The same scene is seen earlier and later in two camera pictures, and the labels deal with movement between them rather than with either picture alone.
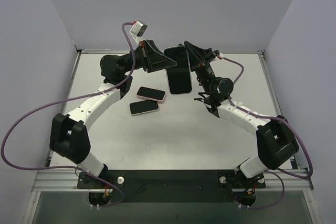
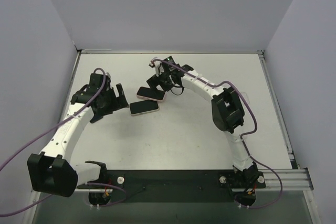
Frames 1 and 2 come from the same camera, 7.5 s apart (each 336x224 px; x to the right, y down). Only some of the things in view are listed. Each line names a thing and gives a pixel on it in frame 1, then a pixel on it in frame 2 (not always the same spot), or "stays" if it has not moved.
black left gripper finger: [155, 54] -> [122, 98]
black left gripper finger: [159, 61] -> [120, 102]
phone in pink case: [150, 94] stays
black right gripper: [202, 60] -> [158, 81]
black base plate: [170, 185] stays
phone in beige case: [143, 107] stays
